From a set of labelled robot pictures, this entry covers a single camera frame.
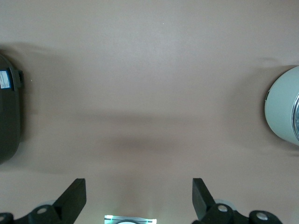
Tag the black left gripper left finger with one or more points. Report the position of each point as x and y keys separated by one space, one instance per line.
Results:
x=67 y=200

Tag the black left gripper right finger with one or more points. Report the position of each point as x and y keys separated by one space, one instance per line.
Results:
x=205 y=203

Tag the glass pot lid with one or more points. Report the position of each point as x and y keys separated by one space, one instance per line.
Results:
x=297 y=116

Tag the black rice cooker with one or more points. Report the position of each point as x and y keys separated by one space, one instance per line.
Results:
x=9 y=116

